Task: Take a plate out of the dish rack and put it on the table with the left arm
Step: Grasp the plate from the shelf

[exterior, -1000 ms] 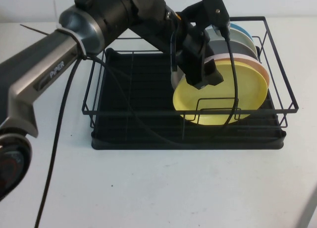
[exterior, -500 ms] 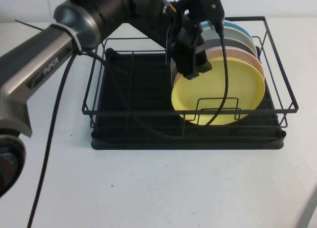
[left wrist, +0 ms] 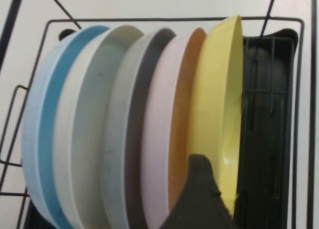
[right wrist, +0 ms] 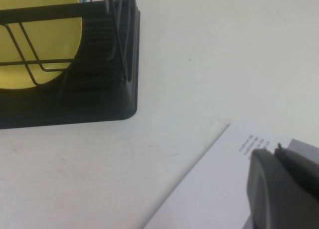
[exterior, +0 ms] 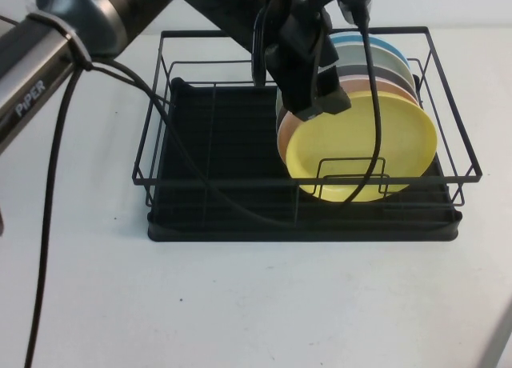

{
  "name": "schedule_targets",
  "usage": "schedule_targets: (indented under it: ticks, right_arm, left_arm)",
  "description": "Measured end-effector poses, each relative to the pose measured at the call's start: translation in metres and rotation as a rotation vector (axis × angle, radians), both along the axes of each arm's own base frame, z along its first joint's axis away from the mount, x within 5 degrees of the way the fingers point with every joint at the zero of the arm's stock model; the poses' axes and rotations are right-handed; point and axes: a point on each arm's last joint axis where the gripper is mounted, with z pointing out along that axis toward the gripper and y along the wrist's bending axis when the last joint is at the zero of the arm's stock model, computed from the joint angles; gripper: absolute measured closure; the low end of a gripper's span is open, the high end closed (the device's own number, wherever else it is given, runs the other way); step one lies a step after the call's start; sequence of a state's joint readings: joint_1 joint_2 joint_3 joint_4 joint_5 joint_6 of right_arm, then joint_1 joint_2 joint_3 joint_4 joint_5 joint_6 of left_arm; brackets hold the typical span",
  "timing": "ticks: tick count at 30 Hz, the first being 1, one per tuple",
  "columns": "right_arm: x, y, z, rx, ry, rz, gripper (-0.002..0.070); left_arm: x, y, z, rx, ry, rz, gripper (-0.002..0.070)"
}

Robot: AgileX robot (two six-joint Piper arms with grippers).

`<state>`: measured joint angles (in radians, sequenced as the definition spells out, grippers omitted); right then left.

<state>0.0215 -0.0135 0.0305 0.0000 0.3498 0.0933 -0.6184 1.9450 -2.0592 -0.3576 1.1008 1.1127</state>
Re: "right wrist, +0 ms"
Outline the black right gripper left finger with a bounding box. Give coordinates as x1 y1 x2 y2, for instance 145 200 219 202
246 148 319 229

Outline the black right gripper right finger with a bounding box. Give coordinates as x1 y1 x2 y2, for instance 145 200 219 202
273 143 319 180

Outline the yellow round plate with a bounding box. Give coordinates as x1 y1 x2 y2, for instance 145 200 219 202
0 0 83 90

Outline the grey flat board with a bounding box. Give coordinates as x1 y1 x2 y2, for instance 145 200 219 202
239 138 319 229

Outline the white printed paper sheet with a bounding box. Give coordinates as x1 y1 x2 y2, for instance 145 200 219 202
144 121 319 229

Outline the black wire dish rack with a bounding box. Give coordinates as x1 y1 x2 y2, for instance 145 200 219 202
0 0 135 87

